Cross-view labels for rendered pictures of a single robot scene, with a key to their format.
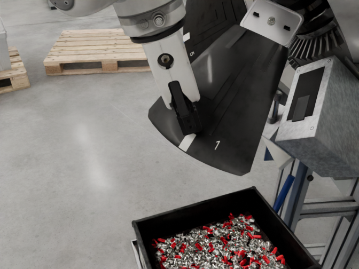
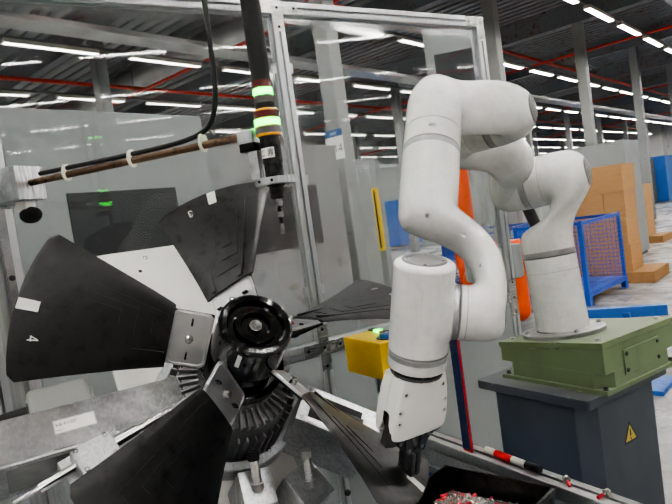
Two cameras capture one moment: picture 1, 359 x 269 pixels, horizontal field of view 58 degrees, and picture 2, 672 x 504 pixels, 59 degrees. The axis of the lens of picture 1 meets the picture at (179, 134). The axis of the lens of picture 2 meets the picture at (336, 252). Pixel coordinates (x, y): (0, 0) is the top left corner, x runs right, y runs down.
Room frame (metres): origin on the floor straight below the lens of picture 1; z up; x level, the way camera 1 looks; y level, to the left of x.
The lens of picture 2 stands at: (0.88, 0.75, 1.37)
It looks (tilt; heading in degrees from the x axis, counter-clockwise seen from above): 3 degrees down; 244
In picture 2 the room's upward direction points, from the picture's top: 8 degrees counter-clockwise
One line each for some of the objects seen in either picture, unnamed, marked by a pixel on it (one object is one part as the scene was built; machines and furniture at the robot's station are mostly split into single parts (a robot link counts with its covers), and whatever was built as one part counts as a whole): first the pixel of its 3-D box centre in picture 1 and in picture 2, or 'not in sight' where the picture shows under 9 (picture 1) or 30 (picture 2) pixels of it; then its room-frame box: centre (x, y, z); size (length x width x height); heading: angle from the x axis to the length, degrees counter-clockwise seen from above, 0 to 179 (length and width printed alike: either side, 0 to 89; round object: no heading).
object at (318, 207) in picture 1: (322, 207); not in sight; (0.66, -0.42, 0.56); 0.19 x 0.04 x 0.04; 95
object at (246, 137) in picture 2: not in sight; (266, 156); (0.51, -0.22, 1.49); 0.09 x 0.07 x 0.10; 130
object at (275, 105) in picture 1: (274, 107); (307, 467); (0.53, -0.18, 0.96); 0.02 x 0.02 x 0.06
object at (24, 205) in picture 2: not in sight; (30, 211); (0.88, -0.66, 1.47); 0.05 x 0.04 x 0.05; 130
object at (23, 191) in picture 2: not in sight; (13, 186); (0.91, -0.69, 1.53); 0.10 x 0.07 x 0.09; 130
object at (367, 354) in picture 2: not in sight; (379, 355); (0.17, -0.54, 1.02); 0.16 x 0.10 x 0.11; 95
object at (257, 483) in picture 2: not in sight; (255, 470); (0.62, -0.18, 0.99); 0.02 x 0.02 x 0.06
